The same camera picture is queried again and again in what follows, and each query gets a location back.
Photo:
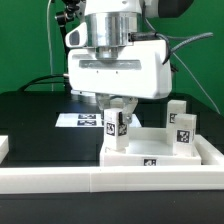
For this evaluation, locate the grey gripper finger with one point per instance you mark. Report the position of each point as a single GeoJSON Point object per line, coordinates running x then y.
{"type": "Point", "coordinates": [103, 101]}
{"type": "Point", "coordinates": [127, 106]}

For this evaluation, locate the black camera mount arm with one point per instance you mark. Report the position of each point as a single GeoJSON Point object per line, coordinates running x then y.
{"type": "Point", "coordinates": [73, 9]}

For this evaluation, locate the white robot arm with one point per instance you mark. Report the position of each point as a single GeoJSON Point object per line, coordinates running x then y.
{"type": "Point", "coordinates": [109, 55]}

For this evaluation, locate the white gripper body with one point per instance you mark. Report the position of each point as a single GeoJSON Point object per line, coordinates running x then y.
{"type": "Point", "coordinates": [138, 71]}

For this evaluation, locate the white square tabletop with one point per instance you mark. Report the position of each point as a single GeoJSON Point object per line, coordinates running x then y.
{"type": "Point", "coordinates": [147, 147]}

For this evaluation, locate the white marker sheet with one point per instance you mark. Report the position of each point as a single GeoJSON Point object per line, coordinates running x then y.
{"type": "Point", "coordinates": [79, 120]}

